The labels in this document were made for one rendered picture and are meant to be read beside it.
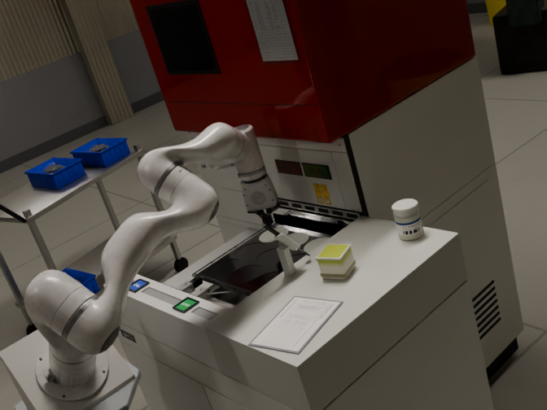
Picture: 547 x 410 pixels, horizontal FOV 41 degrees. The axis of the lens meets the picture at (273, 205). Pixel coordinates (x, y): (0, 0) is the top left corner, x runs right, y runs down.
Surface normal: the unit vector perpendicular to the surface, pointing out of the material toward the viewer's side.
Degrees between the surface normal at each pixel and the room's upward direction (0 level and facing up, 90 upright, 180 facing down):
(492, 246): 90
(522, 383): 0
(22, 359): 45
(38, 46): 90
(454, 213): 90
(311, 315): 0
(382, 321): 90
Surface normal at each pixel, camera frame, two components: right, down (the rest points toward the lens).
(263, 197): -0.07, 0.41
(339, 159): -0.71, 0.45
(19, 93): 0.61, 0.15
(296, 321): -0.27, -0.88
